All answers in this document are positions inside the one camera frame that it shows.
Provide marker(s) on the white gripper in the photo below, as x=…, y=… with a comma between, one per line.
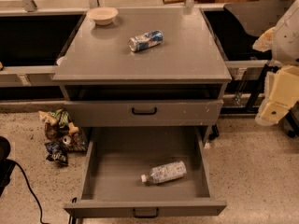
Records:
x=287, y=37

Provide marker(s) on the clear blue plastic water bottle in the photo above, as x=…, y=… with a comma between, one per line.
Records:
x=164, y=173

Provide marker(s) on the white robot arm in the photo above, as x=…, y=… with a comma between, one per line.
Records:
x=285, y=46

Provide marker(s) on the wooden stick on back counter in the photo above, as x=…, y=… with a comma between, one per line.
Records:
x=173, y=1

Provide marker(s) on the grey drawer cabinet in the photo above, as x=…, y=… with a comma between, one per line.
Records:
x=187, y=65

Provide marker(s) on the crushed blue soda can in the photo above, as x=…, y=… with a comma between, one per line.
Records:
x=145, y=41

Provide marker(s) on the white ceramic bowl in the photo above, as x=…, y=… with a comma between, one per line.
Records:
x=102, y=15

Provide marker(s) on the green chip bag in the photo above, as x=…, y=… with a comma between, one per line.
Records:
x=58, y=117

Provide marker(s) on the small can on floor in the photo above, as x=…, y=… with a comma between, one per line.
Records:
x=67, y=140

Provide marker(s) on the brown snack bag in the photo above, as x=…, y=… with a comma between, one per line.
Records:
x=55, y=133

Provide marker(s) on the dark blue snack bag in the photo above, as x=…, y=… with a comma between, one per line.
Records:
x=56, y=152

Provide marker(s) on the black object at left edge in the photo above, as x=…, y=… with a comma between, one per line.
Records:
x=6, y=165

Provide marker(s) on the black upper drawer handle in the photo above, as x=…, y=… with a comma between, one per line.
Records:
x=148, y=112

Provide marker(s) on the black drawer handle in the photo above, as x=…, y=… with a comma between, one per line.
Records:
x=148, y=112
x=145, y=212

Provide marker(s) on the black middle drawer handle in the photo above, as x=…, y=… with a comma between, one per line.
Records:
x=145, y=212

